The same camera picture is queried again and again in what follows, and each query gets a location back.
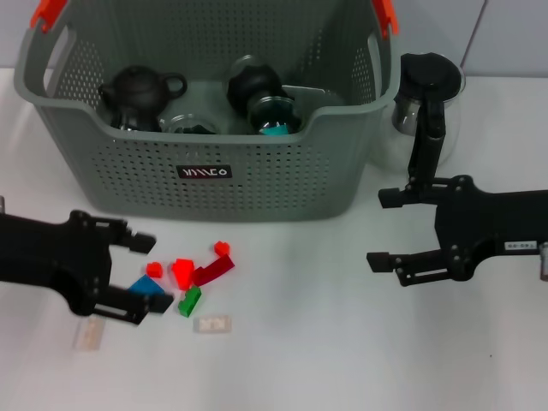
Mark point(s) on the green toy brick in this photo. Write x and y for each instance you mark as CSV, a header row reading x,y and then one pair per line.
x,y
190,302

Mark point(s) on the grey perforated storage bin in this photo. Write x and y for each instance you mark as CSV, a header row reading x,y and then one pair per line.
x,y
257,184

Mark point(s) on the blue toy brick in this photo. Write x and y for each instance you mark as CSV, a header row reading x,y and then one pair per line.
x,y
144,286

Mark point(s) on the black clay teapot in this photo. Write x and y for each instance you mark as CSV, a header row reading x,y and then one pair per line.
x,y
137,92

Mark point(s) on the glass coffee pot black lid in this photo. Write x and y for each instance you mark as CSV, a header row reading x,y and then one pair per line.
x,y
432,75

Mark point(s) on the clear toy brick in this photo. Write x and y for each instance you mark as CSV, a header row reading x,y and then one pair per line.
x,y
87,337

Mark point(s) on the white toy brick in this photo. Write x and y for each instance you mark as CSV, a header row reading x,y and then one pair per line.
x,y
212,324

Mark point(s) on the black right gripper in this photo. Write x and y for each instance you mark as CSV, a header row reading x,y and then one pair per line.
x,y
492,222

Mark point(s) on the small red toy brick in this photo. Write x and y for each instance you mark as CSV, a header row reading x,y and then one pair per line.
x,y
222,247
183,273
154,269

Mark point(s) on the long dark red toy brick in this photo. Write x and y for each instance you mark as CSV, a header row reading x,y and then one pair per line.
x,y
212,270

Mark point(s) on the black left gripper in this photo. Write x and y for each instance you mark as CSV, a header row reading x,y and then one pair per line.
x,y
51,252

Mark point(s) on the teal square toy brick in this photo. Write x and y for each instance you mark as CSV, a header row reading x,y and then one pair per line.
x,y
275,129

